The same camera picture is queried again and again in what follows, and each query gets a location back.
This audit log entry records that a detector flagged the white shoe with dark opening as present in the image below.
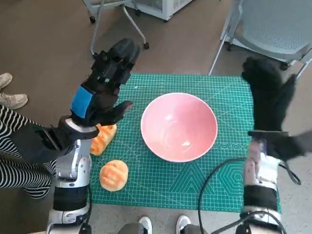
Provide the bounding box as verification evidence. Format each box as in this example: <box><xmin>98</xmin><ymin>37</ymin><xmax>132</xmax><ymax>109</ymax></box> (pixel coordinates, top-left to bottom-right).
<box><xmin>176</xmin><ymin>215</ymin><xmax>192</xmax><ymax>234</ymax></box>
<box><xmin>138</xmin><ymin>216</ymin><xmax>153</xmax><ymax>234</ymax></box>

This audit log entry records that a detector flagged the green cutting mat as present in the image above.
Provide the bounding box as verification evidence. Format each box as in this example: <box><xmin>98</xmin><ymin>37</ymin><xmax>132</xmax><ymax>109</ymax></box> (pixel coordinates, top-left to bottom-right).
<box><xmin>86</xmin><ymin>73</ymin><xmax>281</xmax><ymax>213</ymax></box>

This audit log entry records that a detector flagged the round toy bread bun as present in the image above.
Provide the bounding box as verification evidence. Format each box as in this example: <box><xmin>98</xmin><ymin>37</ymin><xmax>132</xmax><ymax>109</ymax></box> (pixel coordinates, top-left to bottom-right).
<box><xmin>99</xmin><ymin>159</ymin><xmax>129</xmax><ymax>193</ymax></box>

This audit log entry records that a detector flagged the grey mesh seat chair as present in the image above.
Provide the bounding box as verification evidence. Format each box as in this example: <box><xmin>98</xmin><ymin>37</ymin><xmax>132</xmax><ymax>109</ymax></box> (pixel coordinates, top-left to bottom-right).
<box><xmin>209</xmin><ymin>0</ymin><xmax>312</xmax><ymax>76</ymax></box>

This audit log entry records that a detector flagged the grey rounded leg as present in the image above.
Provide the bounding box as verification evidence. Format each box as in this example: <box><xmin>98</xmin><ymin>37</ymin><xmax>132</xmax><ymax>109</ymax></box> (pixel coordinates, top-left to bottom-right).
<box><xmin>118</xmin><ymin>222</ymin><xmax>147</xmax><ymax>234</ymax></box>
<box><xmin>184</xmin><ymin>224</ymin><xmax>207</xmax><ymax>234</ymax></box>

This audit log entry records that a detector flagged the orange rectangular toy bread loaf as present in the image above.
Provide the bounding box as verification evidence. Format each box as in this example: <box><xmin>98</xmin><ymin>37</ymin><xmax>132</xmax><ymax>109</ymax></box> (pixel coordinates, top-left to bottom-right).
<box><xmin>89</xmin><ymin>123</ymin><xmax>117</xmax><ymax>156</ymax></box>

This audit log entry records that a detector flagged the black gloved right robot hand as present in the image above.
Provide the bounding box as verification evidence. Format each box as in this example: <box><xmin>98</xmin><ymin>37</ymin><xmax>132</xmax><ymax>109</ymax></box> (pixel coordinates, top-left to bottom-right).
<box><xmin>241</xmin><ymin>56</ymin><xmax>298</xmax><ymax>134</ymax></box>

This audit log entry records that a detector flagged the grey chair with casters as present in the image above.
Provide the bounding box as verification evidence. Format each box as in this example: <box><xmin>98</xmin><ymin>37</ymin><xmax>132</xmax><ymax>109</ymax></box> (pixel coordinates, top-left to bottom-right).
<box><xmin>82</xmin><ymin>0</ymin><xmax>150</xmax><ymax>59</ymax></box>

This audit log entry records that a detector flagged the white cabinet with grille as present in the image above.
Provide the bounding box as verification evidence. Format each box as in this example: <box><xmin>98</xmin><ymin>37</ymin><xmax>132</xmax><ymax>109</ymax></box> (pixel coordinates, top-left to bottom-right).
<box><xmin>126</xmin><ymin>0</ymin><xmax>195</xmax><ymax>21</ymax></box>

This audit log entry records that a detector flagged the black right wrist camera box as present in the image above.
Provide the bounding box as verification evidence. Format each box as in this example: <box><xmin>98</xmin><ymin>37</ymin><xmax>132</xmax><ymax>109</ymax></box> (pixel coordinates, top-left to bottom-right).
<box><xmin>264</xmin><ymin>130</ymin><xmax>312</xmax><ymax>161</ymax></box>

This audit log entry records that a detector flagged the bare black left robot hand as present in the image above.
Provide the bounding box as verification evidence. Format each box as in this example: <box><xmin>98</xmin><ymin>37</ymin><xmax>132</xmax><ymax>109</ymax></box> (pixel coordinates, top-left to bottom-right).
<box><xmin>70</xmin><ymin>38</ymin><xmax>141</xmax><ymax>127</ymax></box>

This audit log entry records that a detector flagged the pink bowl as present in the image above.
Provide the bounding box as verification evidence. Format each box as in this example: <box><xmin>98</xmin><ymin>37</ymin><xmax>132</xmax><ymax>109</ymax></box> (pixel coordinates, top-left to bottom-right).
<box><xmin>140</xmin><ymin>92</ymin><xmax>218</xmax><ymax>163</ymax></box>

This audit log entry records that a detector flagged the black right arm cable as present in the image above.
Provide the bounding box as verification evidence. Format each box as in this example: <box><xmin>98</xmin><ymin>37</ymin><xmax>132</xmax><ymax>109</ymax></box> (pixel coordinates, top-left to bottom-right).
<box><xmin>198</xmin><ymin>157</ymin><xmax>302</xmax><ymax>234</ymax></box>

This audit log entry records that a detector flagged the person's white shoe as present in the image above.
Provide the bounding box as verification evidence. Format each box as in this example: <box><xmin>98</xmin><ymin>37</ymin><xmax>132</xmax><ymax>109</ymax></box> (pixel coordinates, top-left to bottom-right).
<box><xmin>0</xmin><ymin>72</ymin><xmax>13</xmax><ymax>90</ymax></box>
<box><xmin>0</xmin><ymin>93</ymin><xmax>28</xmax><ymax>110</ymax></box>

